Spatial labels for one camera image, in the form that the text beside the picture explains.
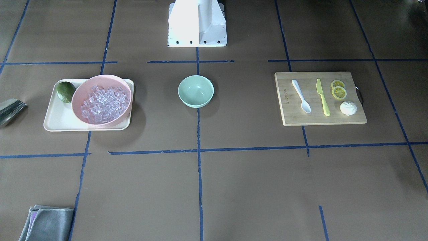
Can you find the white plastic spoon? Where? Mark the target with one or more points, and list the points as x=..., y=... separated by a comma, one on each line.
x=304, y=104

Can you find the mint green bowl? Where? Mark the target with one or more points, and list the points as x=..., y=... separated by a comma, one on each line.
x=196, y=91

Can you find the clear ice cubes pile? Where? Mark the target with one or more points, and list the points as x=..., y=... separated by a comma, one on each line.
x=104, y=105

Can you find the pink bowl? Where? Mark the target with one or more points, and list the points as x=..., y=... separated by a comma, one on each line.
x=81, y=94

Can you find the metal ice scoop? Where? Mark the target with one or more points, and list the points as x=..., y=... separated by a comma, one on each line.
x=9, y=110

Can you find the bamboo cutting board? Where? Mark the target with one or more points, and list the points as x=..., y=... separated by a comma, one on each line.
x=290, y=103

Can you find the yellow plastic knife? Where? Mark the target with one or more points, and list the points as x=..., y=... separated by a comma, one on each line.
x=319, y=89

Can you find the lemon slice lower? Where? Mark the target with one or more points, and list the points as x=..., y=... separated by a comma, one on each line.
x=340, y=93

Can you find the lemon slice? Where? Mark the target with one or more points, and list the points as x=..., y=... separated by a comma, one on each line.
x=340, y=93
x=338, y=83

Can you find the lemon slice upper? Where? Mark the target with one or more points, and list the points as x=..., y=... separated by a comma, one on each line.
x=338, y=83

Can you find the green lime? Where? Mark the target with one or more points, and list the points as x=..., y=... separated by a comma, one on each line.
x=65, y=91

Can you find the cream rectangular tray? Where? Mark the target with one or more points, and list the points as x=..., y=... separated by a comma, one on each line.
x=60, y=116

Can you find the grey folded cloth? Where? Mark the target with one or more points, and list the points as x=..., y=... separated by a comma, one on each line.
x=47, y=223

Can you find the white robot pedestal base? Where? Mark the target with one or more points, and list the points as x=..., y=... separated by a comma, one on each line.
x=196, y=23

